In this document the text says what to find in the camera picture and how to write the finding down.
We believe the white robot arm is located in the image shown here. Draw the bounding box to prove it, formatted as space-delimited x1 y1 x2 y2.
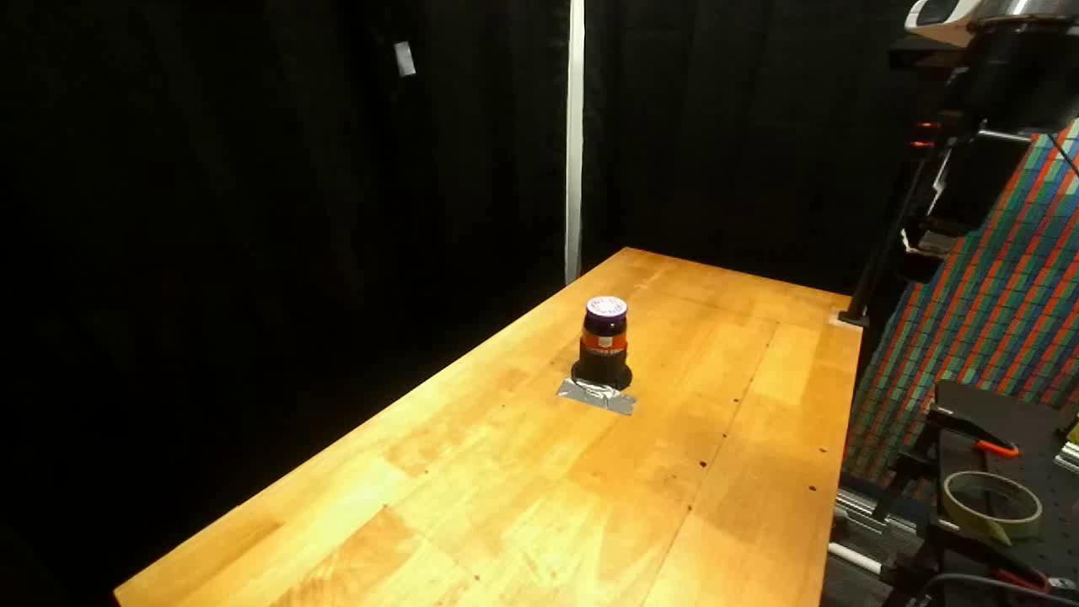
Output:
890 0 1079 131

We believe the brown paper cup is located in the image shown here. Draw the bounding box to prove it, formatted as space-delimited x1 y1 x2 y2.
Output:
574 296 629 390

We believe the grey tape patch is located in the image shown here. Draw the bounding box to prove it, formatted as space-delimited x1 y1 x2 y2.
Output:
558 379 638 416

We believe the small white tag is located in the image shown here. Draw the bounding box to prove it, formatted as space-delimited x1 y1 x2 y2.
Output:
395 41 418 78

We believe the white vertical pole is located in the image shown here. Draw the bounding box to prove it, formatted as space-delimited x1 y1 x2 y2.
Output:
564 0 586 282

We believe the black tripod stand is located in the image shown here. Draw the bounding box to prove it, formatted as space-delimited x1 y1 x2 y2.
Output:
840 114 950 327

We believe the colourful striped panel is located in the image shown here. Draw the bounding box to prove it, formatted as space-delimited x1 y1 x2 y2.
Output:
841 126 1079 483

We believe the roll of masking tape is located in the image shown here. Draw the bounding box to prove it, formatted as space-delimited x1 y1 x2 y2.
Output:
939 469 1044 548

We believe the black perforated side table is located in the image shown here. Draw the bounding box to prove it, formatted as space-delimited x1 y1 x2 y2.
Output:
910 380 1079 578

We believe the orange handled clamp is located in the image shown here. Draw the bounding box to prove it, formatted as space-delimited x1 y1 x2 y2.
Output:
974 440 1020 458

